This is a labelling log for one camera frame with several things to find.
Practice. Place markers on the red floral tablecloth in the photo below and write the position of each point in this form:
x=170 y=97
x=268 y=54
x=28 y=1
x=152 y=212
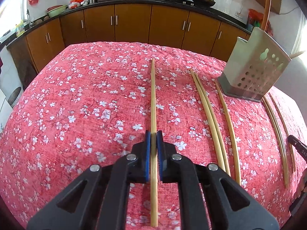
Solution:
x=84 y=124

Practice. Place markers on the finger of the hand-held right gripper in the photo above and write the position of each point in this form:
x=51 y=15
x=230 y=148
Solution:
x=298 y=147

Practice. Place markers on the wooden chopstick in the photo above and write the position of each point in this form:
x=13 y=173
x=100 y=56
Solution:
x=209 y=117
x=213 y=117
x=283 y=122
x=277 y=136
x=266 y=9
x=230 y=124
x=153 y=100
x=297 y=54
x=281 y=136

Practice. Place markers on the black kitchen countertop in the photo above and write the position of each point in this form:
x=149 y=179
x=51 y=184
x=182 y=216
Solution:
x=144 y=1

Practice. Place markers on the white appliance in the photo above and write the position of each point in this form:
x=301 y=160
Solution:
x=9 y=81

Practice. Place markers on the black gas stove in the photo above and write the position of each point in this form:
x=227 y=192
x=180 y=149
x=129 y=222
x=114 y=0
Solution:
x=187 y=2

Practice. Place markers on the red basin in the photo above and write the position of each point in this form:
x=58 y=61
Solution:
x=55 y=6

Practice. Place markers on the red plastic bag of bottles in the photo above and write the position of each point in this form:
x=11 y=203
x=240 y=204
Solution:
x=256 y=20

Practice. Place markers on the perforated metal chopstick holder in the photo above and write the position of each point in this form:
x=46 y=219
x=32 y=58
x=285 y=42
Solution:
x=249 y=60

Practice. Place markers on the person's right hand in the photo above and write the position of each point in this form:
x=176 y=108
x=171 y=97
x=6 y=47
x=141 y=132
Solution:
x=301 y=184

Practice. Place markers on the metal faucet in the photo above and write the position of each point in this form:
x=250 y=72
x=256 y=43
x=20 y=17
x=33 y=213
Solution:
x=28 y=16

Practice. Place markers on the row of wooden base cabinets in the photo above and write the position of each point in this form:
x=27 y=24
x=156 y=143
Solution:
x=132 y=28

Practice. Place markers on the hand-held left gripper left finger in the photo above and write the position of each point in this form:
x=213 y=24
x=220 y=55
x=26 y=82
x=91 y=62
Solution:
x=147 y=163

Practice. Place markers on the window beside sink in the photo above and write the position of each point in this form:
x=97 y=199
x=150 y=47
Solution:
x=14 y=9

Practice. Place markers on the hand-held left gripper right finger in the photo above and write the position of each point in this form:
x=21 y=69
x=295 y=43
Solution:
x=160 y=163

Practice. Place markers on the yellow detergent bottle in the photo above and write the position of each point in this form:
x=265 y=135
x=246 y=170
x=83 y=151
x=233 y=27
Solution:
x=20 y=28

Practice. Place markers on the red and white bags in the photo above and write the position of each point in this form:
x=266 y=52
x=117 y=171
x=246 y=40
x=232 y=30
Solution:
x=78 y=2

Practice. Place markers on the white wall socket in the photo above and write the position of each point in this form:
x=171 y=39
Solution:
x=238 y=14

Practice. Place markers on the green basin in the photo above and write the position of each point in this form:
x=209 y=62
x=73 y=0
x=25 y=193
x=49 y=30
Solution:
x=56 y=12

